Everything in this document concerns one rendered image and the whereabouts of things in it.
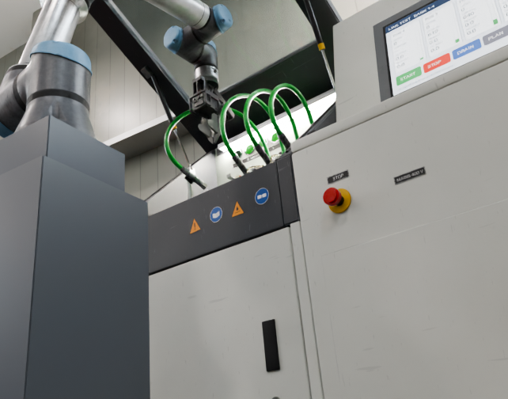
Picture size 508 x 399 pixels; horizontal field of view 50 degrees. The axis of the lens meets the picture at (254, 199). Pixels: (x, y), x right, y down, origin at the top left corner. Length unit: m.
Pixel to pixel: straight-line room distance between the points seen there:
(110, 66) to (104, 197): 5.09
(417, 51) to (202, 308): 0.85
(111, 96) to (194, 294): 4.58
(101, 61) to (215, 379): 5.19
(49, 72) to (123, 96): 4.53
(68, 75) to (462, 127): 0.74
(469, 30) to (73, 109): 0.96
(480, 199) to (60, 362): 0.71
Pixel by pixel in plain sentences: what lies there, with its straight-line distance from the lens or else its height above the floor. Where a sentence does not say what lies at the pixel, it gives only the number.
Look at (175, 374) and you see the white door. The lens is 1.33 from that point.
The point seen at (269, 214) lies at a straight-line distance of 1.21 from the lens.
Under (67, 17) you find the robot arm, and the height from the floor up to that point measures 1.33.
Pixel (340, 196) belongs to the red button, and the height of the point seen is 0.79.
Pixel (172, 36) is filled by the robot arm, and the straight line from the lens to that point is 1.75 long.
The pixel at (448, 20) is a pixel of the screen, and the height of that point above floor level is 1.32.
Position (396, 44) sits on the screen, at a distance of 1.60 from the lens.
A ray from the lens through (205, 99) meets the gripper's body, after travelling 1.68.
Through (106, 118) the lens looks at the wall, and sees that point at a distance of 5.69.
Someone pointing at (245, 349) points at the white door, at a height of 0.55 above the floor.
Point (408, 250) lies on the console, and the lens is 1.03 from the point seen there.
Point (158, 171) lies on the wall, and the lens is 4.90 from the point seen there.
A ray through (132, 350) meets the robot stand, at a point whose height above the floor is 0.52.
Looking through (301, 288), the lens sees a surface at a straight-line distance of 1.13.
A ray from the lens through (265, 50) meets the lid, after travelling 1.96.
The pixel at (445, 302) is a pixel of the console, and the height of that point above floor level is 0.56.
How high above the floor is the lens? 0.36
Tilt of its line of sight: 24 degrees up
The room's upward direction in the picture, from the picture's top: 6 degrees counter-clockwise
